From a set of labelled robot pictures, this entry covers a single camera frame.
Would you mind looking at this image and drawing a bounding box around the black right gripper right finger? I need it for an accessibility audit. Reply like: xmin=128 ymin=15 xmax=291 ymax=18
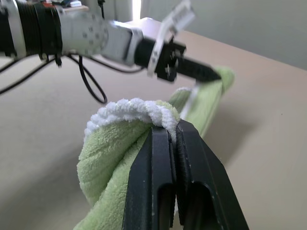
xmin=175 ymin=119 xmax=250 ymax=230

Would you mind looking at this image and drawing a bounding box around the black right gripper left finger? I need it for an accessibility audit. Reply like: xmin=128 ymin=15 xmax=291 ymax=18
xmin=121 ymin=126 xmax=177 ymax=230

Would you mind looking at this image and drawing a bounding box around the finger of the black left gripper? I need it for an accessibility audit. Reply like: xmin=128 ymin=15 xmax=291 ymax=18
xmin=176 ymin=57 xmax=222 ymax=83

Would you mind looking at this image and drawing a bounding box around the green towel with white edge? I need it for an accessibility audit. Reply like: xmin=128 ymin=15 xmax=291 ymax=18
xmin=72 ymin=66 xmax=236 ymax=230

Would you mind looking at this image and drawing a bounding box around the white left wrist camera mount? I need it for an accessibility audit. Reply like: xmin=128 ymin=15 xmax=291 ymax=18
xmin=145 ymin=0 xmax=197 ymax=78

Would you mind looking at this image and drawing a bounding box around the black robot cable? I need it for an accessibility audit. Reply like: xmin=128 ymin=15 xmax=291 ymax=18
xmin=0 ymin=55 xmax=58 ymax=95
xmin=68 ymin=53 xmax=144 ymax=104

